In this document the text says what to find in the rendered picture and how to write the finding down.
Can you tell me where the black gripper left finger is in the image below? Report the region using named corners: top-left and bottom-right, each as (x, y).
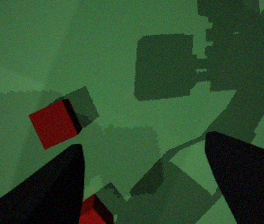
top-left (0, 144), bottom-right (85, 224)

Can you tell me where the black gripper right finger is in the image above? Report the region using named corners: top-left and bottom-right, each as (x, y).
top-left (205, 132), bottom-right (264, 224)

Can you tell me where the dark red cube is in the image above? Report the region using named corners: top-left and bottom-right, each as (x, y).
top-left (79, 194), bottom-right (115, 224)
top-left (28, 100), bottom-right (83, 149)

